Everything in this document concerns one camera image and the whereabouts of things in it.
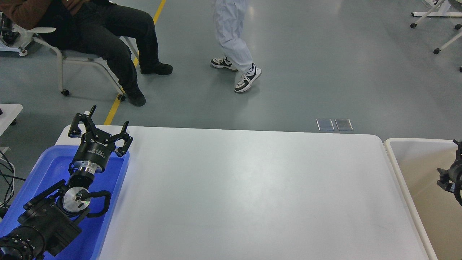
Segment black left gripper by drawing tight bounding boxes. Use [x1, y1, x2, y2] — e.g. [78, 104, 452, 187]
[68, 105, 134, 174]

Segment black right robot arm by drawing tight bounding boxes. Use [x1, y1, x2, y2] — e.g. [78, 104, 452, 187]
[437, 139, 462, 205]

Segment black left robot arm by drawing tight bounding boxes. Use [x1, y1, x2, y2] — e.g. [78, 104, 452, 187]
[1, 105, 133, 260]

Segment white rolling chair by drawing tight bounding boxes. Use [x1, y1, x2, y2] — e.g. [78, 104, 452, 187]
[25, 27, 126, 102]

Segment white side table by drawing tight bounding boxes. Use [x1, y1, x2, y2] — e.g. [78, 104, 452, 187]
[0, 104, 23, 135]

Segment blue plastic bin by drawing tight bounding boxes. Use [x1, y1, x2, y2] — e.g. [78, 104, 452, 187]
[0, 145, 130, 260]

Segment seated person dark trousers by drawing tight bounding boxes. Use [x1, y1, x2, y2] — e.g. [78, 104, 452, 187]
[0, 0, 172, 107]

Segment white cart base left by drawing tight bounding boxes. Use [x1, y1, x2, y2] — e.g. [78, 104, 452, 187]
[0, 13, 35, 57]

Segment person in white trousers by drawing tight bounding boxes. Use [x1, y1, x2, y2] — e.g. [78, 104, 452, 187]
[210, 0, 261, 93]

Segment left metal floor plate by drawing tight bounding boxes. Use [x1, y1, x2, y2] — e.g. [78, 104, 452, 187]
[316, 118, 335, 131]

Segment metal floor plate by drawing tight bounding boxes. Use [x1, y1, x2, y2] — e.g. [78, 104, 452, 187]
[335, 118, 354, 131]
[316, 118, 335, 131]

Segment right metal floor plate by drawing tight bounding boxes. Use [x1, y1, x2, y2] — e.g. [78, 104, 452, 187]
[335, 118, 354, 131]

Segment beige plastic bin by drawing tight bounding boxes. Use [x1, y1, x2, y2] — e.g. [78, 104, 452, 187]
[384, 138, 461, 260]

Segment white chair legs right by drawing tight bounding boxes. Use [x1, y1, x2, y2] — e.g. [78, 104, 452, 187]
[410, 0, 462, 55]

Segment black cables at left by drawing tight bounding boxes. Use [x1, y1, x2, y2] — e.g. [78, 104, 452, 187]
[0, 150, 26, 210]

